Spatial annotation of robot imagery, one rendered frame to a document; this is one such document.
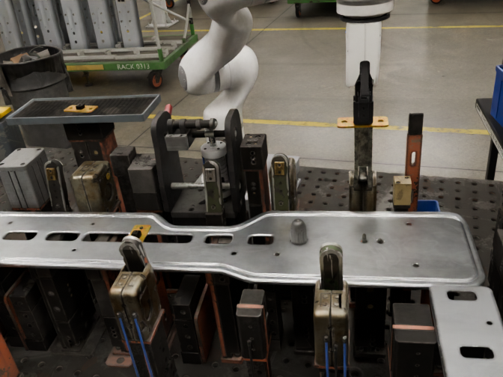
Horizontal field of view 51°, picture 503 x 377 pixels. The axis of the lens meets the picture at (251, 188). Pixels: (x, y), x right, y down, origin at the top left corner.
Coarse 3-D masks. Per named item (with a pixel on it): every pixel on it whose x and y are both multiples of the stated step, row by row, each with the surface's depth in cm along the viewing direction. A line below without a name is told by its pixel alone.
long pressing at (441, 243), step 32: (0, 224) 119; (32, 224) 118; (64, 224) 117; (96, 224) 115; (128, 224) 114; (160, 224) 113; (256, 224) 109; (288, 224) 108; (320, 224) 107; (352, 224) 106; (384, 224) 105; (416, 224) 104; (448, 224) 103; (0, 256) 109; (32, 256) 107; (64, 256) 106; (96, 256) 105; (160, 256) 103; (192, 256) 102; (224, 256) 101; (256, 256) 100; (288, 256) 99; (352, 256) 97; (384, 256) 97; (416, 256) 96; (448, 256) 95; (416, 288) 90
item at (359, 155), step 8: (360, 128) 106; (368, 128) 105; (360, 136) 106; (368, 136) 105; (360, 144) 107; (368, 144) 106; (360, 152) 108; (368, 152) 106; (360, 160) 108; (368, 160) 107; (368, 168) 108; (368, 176) 108; (368, 184) 109
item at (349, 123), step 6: (342, 120) 89; (348, 120) 89; (378, 120) 88; (384, 120) 88; (342, 126) 87; (348, 126) 87; (354, 126) 87; (360, 126) 87; (366, 126) 87; (372, 126) 86; (378, 126) 86; (384, 126) 86
